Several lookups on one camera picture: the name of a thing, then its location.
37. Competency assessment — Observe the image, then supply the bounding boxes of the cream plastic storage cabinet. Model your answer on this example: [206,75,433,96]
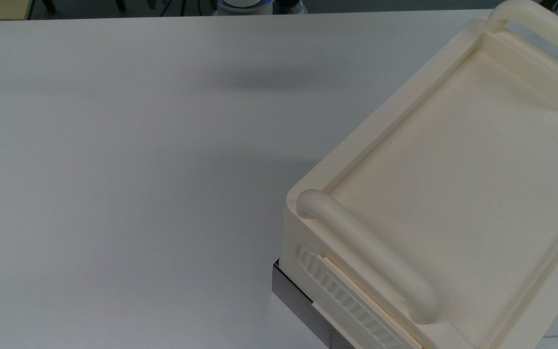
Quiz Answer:
[279,0,558,349]

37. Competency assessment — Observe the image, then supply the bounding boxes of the cream cabinet carry handle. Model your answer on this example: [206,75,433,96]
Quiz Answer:
[486,0,558,67]

